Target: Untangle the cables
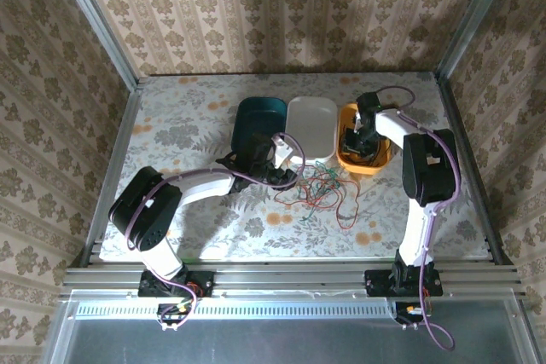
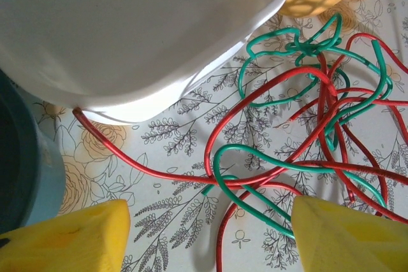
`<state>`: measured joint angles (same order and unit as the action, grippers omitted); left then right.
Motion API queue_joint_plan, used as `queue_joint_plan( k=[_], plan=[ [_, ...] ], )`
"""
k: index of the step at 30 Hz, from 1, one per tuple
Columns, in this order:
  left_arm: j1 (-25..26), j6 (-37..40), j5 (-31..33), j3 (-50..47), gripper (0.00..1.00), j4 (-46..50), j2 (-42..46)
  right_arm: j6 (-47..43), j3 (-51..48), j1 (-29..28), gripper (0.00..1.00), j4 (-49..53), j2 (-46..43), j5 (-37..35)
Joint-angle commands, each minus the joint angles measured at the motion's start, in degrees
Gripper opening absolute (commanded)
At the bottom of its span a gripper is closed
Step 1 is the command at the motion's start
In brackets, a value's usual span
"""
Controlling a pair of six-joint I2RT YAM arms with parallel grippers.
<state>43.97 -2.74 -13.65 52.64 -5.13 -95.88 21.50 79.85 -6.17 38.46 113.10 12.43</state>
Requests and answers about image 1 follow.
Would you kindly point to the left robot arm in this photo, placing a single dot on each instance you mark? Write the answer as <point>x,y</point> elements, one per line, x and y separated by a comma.
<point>205,187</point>

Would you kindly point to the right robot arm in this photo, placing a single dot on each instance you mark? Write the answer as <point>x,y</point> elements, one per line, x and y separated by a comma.
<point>416,236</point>

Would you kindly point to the orange plastic bin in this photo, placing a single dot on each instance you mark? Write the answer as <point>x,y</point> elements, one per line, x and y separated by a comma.
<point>362,168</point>

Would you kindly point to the teal plastic bin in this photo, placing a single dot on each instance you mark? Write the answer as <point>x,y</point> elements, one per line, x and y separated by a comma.
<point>260,119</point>

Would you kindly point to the white plastic bin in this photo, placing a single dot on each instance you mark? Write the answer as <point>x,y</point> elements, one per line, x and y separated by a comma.
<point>311,129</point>

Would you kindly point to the floral tablecloth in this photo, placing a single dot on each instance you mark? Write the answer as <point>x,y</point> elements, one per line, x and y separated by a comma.
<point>341,244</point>

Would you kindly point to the grey metal panel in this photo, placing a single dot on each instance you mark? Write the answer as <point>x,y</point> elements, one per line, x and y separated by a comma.
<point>277,342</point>

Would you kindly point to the aluminium front rail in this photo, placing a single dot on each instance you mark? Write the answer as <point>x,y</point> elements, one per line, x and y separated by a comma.
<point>290,276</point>

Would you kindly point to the aluminium side rail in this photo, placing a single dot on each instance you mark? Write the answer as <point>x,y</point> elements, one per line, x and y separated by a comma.
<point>115,159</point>
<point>473,168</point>

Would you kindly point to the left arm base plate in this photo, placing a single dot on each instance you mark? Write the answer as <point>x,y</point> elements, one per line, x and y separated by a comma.
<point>200,283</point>

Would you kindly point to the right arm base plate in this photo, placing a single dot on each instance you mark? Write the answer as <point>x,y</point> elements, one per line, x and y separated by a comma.
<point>377,283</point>

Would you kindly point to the aluminium frame post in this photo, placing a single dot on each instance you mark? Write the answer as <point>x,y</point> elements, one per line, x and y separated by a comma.
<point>469,14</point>
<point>98,23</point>

